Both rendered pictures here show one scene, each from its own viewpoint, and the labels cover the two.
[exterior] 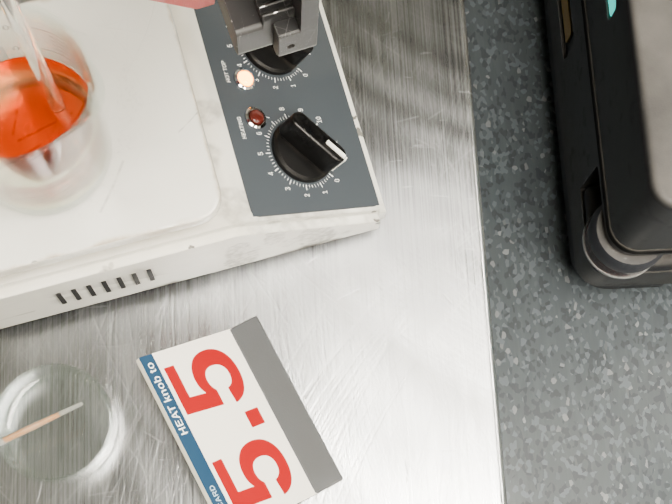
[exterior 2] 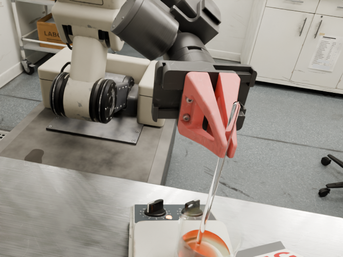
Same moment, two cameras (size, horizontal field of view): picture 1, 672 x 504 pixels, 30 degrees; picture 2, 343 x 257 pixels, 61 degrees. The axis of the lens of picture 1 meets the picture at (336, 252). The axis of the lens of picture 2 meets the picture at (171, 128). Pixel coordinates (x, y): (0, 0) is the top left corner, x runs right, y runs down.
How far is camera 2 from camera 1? 0.41 m
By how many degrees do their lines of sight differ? 52
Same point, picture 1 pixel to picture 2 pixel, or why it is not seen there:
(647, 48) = not seen: hidden behind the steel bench
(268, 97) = (174, 215)
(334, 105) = (174, 206)
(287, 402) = (259, 250)
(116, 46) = (160, 238)
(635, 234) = not seen: hidden behind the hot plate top
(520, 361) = not seen: outside the picture
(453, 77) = (162, 188)
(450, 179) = (192, 196)
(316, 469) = (278, 246)
